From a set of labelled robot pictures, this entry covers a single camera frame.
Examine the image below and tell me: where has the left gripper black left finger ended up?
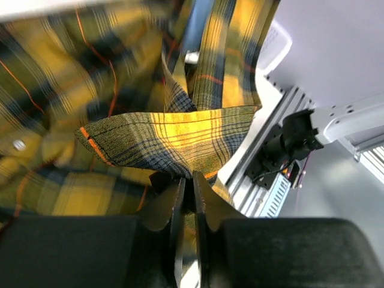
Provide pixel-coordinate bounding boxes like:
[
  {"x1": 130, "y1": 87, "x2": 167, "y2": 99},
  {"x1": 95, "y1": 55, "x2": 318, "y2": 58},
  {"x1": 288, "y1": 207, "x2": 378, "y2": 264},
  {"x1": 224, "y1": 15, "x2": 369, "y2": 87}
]
[{"x1": 140, "y1": 178, "x2": 185, "y2": 287}]

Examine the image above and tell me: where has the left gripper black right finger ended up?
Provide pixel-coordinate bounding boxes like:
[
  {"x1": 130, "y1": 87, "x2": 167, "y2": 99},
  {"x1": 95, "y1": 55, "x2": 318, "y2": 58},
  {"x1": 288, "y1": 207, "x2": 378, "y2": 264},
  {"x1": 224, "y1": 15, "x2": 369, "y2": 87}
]
[{"x1": 193, "y1": 171, "x2": 245, "y2": 287}]

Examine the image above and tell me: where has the yellow plaid shirt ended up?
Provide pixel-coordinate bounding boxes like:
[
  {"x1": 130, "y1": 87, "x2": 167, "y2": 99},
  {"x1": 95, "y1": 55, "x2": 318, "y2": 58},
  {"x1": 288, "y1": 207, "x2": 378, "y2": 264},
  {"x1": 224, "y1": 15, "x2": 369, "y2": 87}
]
[{"x1": 1, "y1": 1, "x2": 278, "y2": 216}]

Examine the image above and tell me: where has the light blue wire hanger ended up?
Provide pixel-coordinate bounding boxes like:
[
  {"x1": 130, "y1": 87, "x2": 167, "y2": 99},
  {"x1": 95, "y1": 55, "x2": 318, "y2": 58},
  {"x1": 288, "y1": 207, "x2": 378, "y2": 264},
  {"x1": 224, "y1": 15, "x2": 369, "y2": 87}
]
[{"x1": 181, "y1": 0, "x2": 214, "y2": 65}]

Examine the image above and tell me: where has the white perforated basket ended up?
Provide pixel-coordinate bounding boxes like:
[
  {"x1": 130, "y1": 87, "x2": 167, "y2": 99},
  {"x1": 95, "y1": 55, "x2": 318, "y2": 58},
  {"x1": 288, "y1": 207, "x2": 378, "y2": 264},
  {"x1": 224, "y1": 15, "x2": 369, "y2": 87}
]
[{"x1": 257, "y1": 20, "x2": 293, "y2": 76}]

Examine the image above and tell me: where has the white slotted cable duct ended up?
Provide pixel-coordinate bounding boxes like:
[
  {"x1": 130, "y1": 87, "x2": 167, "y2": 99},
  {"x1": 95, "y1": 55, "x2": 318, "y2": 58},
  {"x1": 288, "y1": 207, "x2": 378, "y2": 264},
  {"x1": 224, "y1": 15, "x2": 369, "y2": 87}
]
[{"x1": 253, "y1": 145, "x2": 383, "y2": 221}]

